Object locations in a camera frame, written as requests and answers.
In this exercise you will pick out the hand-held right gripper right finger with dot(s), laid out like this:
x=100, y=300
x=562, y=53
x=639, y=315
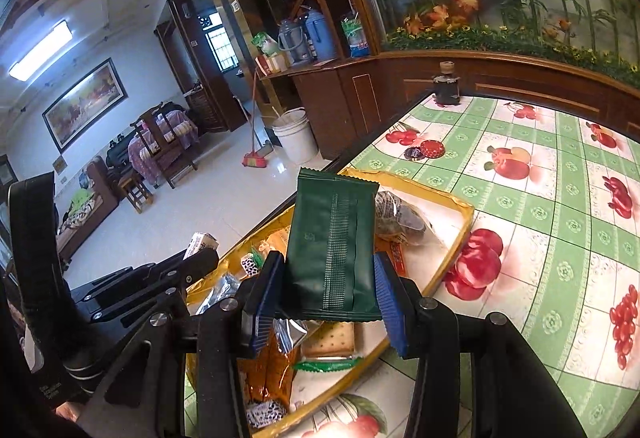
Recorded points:
x=395, y=308

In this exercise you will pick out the clear bag dark snacks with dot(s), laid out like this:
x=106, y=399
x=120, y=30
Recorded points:
x=402, y=218

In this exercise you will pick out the large orange snack packet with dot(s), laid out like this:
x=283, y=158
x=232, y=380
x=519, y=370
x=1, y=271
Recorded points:
x=265, y=370

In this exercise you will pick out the green cracker packet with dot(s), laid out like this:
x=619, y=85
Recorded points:
x=330, y=344

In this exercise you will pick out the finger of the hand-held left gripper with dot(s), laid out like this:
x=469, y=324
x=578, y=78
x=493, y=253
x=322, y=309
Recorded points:
x=195, y=268
x=115, y=300

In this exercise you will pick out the blue green plastic bag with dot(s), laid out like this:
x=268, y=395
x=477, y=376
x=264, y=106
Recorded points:
x=356, y=38

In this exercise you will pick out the orange box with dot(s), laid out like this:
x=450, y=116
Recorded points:
x=272, y=64

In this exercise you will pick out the silver foil snack packet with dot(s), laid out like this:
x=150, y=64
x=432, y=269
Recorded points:
x=290, y=334
x=220, y=292

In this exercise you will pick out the framed wall painting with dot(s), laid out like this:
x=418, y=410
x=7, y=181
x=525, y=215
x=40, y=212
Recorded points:
x=85, y=101

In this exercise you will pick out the red broom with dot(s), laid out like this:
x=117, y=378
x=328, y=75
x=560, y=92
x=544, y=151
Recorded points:
x=256, y=161

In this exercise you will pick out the orange cracker packet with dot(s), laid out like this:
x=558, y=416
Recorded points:
x=397, y=258

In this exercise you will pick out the dark glass bottle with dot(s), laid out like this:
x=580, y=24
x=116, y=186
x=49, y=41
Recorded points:
x=446, y=88

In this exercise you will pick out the wooden stool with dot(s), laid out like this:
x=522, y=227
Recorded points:
x=135, y=192

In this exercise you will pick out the dark green snack packet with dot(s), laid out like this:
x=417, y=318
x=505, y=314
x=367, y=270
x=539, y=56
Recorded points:
x=332, y=238

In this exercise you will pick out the green fruit-print tablecloth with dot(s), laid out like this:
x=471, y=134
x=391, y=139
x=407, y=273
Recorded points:
x=550, y=218

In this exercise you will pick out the dark round lid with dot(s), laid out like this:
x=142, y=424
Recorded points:
x=412, y=153

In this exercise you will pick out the sofa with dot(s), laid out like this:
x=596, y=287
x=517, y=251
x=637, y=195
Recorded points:
x=85, y=218

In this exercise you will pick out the wooden cabinet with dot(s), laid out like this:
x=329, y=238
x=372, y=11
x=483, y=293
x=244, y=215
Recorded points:
x=360, y=88

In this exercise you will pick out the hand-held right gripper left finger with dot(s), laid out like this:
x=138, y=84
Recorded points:
x=262, y=303

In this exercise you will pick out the wooden chair with cloth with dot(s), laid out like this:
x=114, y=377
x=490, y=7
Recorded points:
x=160, y=138

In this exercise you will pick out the ceiling lamp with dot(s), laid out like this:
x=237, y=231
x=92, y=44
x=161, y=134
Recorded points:
x=40, y=51

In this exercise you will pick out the red round lid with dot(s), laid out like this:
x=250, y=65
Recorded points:
x=431, y=148

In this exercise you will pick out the yellow tray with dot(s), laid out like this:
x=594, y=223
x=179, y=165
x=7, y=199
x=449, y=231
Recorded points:
x=450, y=238

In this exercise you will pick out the white plastic bucket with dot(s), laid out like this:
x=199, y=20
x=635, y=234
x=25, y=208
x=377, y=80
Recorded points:
x=296, y=138

